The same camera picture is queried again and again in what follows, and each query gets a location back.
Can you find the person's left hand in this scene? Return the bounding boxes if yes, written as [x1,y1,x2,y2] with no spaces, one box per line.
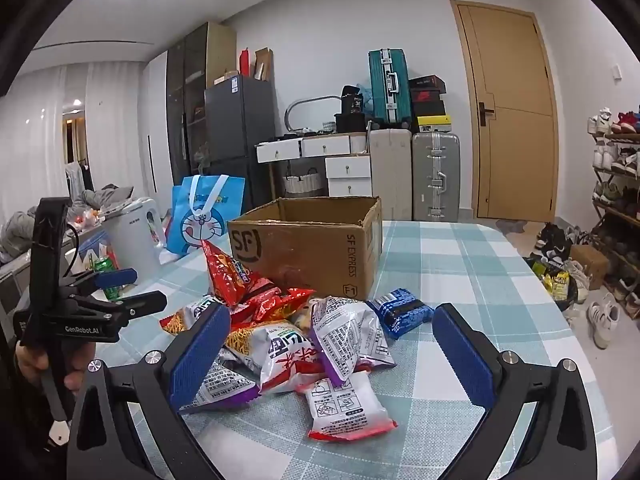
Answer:
[15,342,96,392]

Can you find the teal suitcase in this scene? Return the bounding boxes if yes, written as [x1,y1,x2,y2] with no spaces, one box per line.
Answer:
[368,48,412,129]

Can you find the small brown cardboard box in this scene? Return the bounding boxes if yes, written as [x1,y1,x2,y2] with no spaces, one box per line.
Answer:
[569,243,611,292]

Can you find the pile of shoes on floor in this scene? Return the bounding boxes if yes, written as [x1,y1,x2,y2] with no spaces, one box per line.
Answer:
[522,222,622,351]

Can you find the wooden shoe rack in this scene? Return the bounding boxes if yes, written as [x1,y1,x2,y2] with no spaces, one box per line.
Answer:
[589,110,640,322]

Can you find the purple white snack packet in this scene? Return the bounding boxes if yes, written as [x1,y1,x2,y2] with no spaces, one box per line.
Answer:
[179,349,262,414]

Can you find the white purple-edged snack packet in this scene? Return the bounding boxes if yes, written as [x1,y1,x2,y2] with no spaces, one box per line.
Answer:
[309,296,397,389]

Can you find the orange noodle snack packet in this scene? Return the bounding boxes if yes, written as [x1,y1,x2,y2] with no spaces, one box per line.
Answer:
[160,310,283,358]

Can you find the curved metal tube frame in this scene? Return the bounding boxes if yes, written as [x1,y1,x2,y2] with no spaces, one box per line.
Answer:
[284,95,342,134]

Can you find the white red-print snack packet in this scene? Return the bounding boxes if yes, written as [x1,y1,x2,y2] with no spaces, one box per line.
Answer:
[257,324,333,395]

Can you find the black cable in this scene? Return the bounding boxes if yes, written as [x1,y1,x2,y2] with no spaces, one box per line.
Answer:
[64,222,82,277]

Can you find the black storage box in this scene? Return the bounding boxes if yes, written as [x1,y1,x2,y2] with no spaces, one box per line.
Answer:
[334,112,371,134]

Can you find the silver suitcase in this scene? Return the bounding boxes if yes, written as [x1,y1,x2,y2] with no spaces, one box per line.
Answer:
[411,132,461,223]

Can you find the beige suitcase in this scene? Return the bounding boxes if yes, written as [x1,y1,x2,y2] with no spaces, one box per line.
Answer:
[369,128,414,221]

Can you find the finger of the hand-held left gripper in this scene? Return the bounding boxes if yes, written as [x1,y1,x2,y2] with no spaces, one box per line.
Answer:
[100,290,168,323]
[64,267,138,302]

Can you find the white desk with drawers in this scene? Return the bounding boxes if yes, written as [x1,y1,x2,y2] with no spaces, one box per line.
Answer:
[255,132,374,199]

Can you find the white electric kettle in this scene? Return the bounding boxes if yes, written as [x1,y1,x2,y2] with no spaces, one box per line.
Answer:
[101,197,166,282]

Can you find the grey door mat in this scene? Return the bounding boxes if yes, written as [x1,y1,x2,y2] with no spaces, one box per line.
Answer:
[494,218,532,235]

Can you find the yellow black shoe box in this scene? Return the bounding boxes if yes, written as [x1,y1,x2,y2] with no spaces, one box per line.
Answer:
[416,115,453,135]

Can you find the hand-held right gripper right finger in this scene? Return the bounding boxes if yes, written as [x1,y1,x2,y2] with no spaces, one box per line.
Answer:
[432,304,596,480]

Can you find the blue snack packet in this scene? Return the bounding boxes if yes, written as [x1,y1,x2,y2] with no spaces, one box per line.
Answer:
[366,287,434,341]

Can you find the flat cardboard carton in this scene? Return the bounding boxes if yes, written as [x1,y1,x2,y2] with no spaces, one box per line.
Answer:
[254,47,274,82]

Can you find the blue cartoon gift bag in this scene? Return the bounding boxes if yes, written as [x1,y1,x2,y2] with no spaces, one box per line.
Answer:
[165,174,246,256]

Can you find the black bag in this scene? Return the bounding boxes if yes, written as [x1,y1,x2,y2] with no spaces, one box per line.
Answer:
[341,85,366,116]

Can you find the dark glass cabinet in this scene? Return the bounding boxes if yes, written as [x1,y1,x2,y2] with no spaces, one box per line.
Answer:
[165,21,237,187]

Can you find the grey refrigerator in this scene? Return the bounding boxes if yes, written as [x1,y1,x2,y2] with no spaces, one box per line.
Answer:
[203,73,277,213]

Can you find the white red-edged snack packet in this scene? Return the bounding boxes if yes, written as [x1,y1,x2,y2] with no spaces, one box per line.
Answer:
[304,371,399,442]

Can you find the white curtain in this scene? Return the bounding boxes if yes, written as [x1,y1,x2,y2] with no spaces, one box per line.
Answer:
[0,62,151,221]

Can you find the rows of shoes on rack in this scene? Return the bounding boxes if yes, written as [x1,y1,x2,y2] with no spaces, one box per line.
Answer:
[587,106,640,318]

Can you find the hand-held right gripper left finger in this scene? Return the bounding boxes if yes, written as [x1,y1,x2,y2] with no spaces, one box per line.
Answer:
[65,302,246,480]

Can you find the wooden door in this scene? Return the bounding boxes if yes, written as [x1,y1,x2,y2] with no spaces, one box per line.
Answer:
[449,0,560,224]

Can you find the woven laundry basket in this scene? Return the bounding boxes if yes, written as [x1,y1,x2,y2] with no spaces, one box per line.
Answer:
[282,170,325,197]

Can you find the green drink can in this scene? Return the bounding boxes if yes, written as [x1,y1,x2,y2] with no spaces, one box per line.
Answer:
[89,256,124,302]

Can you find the yellow plastic bag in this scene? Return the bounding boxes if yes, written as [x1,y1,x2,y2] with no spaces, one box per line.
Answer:
[541,269,572,302]

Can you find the pile of grey clothes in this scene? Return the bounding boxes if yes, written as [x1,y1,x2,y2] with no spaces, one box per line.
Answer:
[0,184,137,263]

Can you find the red chip bag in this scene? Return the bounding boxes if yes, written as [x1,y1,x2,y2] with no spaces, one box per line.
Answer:
[201,239,268,307]

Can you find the white wardrobe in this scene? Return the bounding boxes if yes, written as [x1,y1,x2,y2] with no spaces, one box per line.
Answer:
[139,51,174,197]

